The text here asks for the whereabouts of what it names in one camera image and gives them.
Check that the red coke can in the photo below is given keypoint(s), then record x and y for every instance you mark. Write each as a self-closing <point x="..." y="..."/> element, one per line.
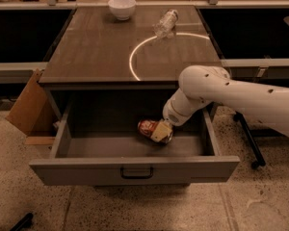
<point x="146" y="127"/>

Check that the black base leg right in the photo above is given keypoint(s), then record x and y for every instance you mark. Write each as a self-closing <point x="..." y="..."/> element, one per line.
<point x="259" y="160"/>

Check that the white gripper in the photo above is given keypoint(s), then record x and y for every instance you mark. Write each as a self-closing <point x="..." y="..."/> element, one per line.
<point x="170" y="116"/>

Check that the black base leg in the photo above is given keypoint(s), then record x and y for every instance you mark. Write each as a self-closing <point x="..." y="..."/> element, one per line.
<point x="25" y="222"/>
<point x="259" y="160"/>

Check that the clear plastic water bottle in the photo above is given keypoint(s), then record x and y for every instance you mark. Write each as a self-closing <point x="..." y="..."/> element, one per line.
<point x="165" y="27"/>

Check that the open grey top drawer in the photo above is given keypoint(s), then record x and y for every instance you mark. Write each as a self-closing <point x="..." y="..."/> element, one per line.
<point x="98" y="136"/>

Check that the black drawer handle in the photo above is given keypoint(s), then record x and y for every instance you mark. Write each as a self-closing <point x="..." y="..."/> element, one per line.
<point x="136" y="173"/>

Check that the black base leg left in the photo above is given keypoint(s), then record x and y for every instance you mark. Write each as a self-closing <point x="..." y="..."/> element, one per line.
<point x="25" y="222"/>

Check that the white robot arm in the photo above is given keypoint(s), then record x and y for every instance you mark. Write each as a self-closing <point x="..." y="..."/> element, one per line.
<point x="201" y="85"/>

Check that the brown cardboard piece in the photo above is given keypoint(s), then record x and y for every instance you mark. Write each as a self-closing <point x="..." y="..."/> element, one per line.
<point x="32" y="113"/>

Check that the white ceramic bowl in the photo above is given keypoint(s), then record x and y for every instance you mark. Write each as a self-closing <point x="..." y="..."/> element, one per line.
<point x="122" y="9"/>

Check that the grey drawer cabinet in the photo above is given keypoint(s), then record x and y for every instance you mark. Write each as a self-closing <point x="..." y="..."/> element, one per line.
<point x="99" y="51"/>

